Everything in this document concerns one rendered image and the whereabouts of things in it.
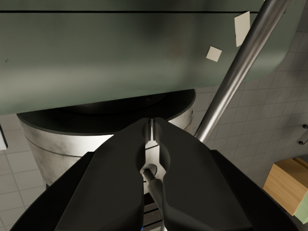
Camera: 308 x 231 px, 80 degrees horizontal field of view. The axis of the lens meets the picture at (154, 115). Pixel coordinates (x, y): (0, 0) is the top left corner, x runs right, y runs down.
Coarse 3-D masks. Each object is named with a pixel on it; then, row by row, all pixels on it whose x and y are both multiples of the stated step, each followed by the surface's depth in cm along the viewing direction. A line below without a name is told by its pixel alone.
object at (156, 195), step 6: (150, 168) 27; (144, 174) 26; (150, 174) 26; (150, 180) 25; (156, 180) 24; (150, 186) 24; (156, 186) 24; (162, 186) 24; (150, 192) 24; (156, 192) 23; (156, 198) 23; (156, 204) 23; (162, 210) 21
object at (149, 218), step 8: (144, 200) 75; (152, 200) 75; (144, 208) 74; (152, 208) 76; (144, 216) 76; (152, 216) 78; (160, 216) 80; (144, 224) 79; (152, 224) 81; (160, 224) 83
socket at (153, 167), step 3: (144, 165) 26; (147, 165) 27; (150, 165) 27; (153, 165) 27; (144, 168) 27; (147, 168) 27; (153, 168) 27; (156, 168) 28; (141, 171) 27; (153, 171) 28; (141, 174) 27; (144, 180) 28
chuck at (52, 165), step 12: (192, 120) 33; (36, 156) 28; (48, 156) 25; (60, 156) 24; (72, 156) 24; (156, 156) 26; (48, 168) 27; (60, 168) 25; (48, 180) 29; (144, 192) 29
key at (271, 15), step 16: (272, 0) 10; (288, 0) 9; (256, 16) 11; (272, 16) 10; (256, 32) 10; (240, 48) 12; (256, 48) 11; (240, 64) 12; (224, 80) 13; (240, 80) 12; (224, 96) 13; (208, 112) 14; (208, 128) 15
